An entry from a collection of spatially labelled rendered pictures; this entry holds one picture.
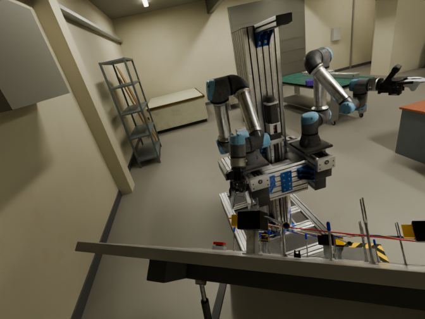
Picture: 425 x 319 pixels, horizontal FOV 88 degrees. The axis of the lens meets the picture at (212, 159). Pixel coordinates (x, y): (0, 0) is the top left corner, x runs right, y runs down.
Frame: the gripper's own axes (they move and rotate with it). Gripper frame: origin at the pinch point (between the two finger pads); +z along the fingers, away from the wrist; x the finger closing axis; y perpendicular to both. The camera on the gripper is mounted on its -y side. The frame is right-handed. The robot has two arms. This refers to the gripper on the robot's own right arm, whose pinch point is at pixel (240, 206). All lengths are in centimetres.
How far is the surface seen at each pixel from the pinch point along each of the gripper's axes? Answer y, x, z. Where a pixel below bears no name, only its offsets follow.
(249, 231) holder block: 60, 11, -11
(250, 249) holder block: 62, 12, -7
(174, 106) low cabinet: -525, -277, -170
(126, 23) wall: -590, -480, -498
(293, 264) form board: 77, 19, -12
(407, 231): 54, 43, -10
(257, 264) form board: 76, 14, -12
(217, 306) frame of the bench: 5, -13, 49
